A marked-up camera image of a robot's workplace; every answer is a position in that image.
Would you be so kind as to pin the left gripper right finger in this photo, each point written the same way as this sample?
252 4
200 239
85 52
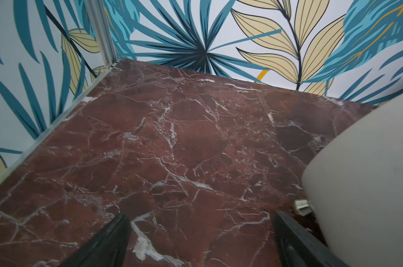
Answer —
298 248

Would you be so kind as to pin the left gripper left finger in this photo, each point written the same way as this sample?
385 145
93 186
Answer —
107 248

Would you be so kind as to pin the white cylindrical drawer cabinet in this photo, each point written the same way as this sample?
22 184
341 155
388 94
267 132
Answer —
355 186

